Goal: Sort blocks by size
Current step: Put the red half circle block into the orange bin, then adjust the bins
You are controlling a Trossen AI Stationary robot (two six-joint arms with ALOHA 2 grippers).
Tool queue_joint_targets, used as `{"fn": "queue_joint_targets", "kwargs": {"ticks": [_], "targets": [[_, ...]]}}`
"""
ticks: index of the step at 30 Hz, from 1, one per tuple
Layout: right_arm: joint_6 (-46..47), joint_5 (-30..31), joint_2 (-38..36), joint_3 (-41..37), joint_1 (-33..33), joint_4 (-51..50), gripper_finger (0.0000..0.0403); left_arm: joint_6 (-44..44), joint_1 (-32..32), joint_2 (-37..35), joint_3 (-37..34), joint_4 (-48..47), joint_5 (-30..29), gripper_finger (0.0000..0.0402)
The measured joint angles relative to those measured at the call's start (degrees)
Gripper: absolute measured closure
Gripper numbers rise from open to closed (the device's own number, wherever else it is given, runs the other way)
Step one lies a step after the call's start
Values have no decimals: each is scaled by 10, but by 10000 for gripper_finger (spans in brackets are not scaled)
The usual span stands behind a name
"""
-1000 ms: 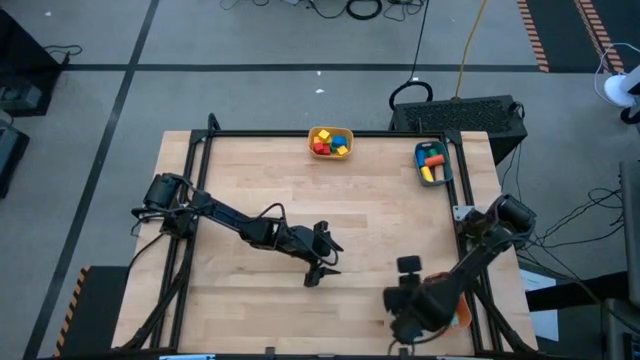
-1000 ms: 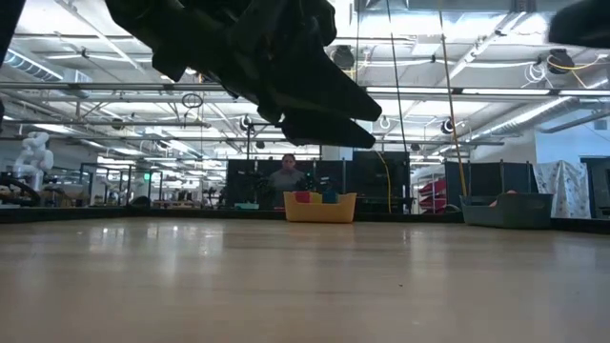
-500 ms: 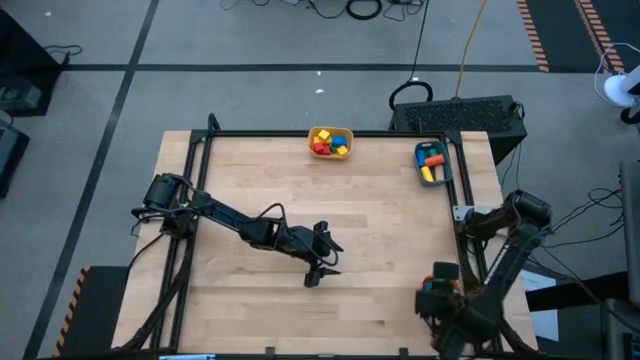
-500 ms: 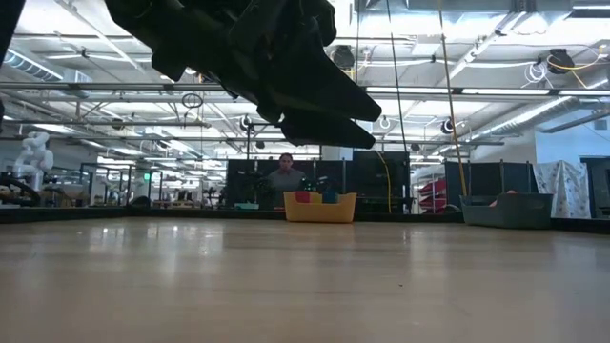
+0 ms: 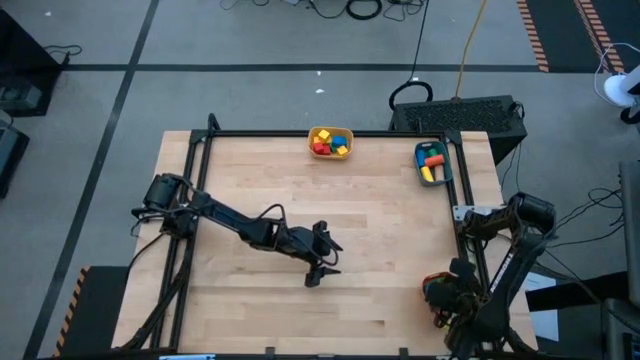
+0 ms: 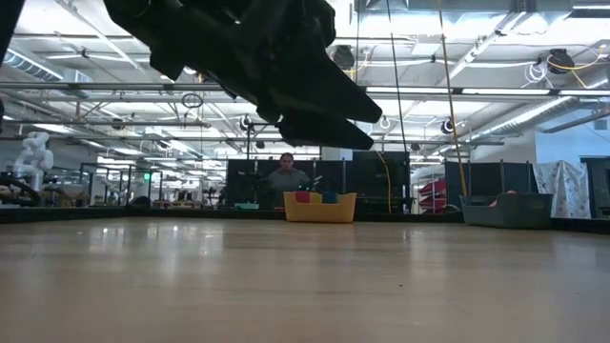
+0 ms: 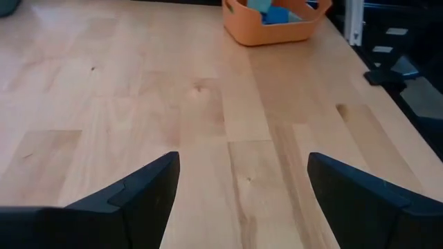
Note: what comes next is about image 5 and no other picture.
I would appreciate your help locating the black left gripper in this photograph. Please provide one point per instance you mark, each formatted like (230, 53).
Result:
(300, 242)

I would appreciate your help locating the red cube block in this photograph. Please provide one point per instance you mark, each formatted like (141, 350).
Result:
(326, 149)
(317, 147)

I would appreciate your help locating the yellow plastic bin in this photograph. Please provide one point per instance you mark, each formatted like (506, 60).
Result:
(330, 157)

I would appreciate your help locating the white paper sheet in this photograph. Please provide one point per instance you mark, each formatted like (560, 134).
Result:
(542, 320)

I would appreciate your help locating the teal plastic bin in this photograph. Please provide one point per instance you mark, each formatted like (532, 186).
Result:
(447, 172)

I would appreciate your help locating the black cabinet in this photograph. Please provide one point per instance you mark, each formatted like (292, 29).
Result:
(25, 55)

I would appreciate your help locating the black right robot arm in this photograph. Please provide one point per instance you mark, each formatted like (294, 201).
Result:
(515, 250)

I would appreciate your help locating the black computer tower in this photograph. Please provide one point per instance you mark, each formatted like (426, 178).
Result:
(460, 117)

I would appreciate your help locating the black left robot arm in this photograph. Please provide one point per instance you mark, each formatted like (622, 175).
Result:
(225, 217)

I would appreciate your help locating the blue cube block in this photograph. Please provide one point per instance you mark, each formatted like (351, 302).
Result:
(339, 141)

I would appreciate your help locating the grey cart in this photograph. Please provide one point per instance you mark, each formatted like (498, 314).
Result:
(631, 225)

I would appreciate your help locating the green cylinder block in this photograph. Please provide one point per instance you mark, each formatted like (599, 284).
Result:
(432, 151)

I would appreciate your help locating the black stand beam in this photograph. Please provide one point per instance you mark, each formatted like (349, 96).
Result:
(565, 296)

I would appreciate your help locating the black mat striped edge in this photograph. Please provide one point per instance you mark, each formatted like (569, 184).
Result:
(631, 25)
(100, 310)
(560, 30)

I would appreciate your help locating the orange cylinder block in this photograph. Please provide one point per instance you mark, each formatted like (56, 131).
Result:
(434, 160)

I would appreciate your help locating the yellow cube block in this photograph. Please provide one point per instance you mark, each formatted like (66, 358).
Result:
(342, 150)
(324, 134)

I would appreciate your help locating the black aluminium table frame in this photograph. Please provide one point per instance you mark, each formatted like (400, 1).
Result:
(390, 134)

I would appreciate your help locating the blue cylinder block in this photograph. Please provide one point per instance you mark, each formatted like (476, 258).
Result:
(420, 157)

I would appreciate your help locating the black equipment case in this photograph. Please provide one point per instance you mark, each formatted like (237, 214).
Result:
(10, 155)

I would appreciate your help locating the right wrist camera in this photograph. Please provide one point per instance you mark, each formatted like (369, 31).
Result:
(462, 269)

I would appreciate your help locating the white round stand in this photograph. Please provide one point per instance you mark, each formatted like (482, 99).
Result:
(617, 90)

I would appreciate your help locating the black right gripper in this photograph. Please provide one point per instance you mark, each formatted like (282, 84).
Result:
(450, 297)

